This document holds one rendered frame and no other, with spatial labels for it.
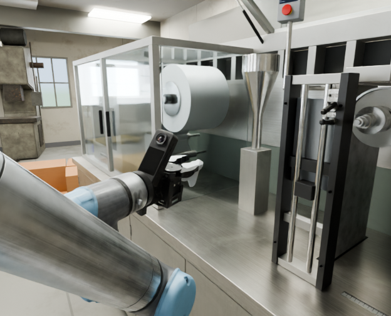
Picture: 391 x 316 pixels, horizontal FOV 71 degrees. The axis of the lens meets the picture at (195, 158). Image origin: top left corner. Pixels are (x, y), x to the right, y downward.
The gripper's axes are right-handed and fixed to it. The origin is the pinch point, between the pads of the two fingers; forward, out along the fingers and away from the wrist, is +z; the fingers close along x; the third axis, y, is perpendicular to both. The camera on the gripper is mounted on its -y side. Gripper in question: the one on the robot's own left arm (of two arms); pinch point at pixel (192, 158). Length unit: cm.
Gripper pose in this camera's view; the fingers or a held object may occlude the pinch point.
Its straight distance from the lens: 68.9
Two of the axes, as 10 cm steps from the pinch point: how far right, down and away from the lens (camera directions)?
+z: 5.3, -2.0, 8.2
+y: -1.2, 9.5, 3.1
